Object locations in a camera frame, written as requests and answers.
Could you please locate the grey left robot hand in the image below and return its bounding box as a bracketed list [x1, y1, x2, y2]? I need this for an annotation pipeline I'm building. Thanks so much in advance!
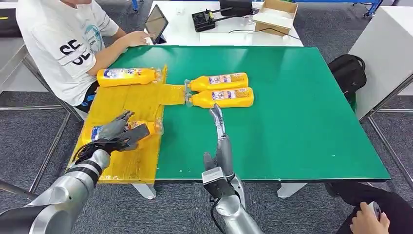
[94, 110, 151, 153]

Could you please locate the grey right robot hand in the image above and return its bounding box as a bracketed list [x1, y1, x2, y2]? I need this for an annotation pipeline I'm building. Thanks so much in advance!
[203, 104, 235, 177]

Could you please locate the orange drink bottle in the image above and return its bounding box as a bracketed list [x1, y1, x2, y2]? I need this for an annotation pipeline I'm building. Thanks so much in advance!
[185, 87, 255, 109]
[184, 72, 249, 93]
[96, 67, 163, 88]
[80, 120, 164, 145]

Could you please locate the yellow plastic sheet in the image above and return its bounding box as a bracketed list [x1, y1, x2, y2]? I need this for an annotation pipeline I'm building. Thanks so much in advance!
[66, 64, 187, 185]

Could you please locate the white table foot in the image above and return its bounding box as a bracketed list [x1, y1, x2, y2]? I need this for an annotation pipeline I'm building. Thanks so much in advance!
[277, 182, 308, 199]
[131, 183, 158, 200]

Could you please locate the green table mat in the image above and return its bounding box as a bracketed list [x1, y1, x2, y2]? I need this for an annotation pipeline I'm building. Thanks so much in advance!
[108, 45, 391, 183]

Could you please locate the person's hand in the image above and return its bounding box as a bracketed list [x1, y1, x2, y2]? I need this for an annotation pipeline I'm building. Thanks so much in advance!
[349, 201, 391, 234]
[124, 30, 154, 47]

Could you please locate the person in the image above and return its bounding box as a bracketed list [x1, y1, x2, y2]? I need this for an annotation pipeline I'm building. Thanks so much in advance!
[15, 0, 154, 114]
[326, 182, 413, 234]

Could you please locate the grey metal pole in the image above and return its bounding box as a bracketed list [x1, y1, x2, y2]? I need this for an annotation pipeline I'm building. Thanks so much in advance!
[0, 179, 38, 201]

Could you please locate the black tablet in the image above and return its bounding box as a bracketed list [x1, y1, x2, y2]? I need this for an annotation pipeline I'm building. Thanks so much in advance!
[144, 4, 169, 45]

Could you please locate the white desk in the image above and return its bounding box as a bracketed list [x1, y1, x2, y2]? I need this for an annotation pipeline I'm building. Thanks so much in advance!
[147, 0, 304, 47]

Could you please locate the cardboard box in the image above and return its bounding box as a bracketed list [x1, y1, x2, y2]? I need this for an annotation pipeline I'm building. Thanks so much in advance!
[252, 0, 299, 37]

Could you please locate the black backpack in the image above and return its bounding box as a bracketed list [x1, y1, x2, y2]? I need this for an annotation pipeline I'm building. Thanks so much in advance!
[327, 54, 368, 101]

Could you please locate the black box device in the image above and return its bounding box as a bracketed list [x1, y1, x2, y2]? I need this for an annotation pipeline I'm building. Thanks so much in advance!
[219, 0, 254, 18]

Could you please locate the black case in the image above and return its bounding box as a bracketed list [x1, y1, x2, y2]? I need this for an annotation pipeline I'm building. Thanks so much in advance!
[0, 8, 22, 39]

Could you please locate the white controller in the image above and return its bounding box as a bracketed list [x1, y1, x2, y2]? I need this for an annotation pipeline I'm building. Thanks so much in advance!
[368, 200, 382, 220]

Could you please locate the white cabinet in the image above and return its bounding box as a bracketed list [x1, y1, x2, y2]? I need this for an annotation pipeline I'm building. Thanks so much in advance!
[348, 5, 413, 121]

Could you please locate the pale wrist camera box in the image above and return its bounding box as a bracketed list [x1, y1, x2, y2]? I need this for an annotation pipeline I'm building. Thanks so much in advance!
[201, 167, 237, 198]

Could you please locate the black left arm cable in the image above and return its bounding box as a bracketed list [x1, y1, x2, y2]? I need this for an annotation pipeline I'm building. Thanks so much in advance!
[71, 140, 111, 164]

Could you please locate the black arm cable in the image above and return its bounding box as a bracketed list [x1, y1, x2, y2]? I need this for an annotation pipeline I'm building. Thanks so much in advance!
[209, 197, 226, 234]
[71, 140, 111, 164]

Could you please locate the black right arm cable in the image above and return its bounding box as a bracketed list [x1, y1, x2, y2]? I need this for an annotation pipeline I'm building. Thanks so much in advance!
[209, 197, 226, 234]

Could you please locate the grey metal table frame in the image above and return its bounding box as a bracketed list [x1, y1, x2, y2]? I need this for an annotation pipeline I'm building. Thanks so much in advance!
[0, 43, 83, 197]
[368, 74, 413, 188]

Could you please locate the black desk cable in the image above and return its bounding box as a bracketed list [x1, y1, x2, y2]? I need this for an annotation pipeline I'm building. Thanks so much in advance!
[228, 28, 301, 41]

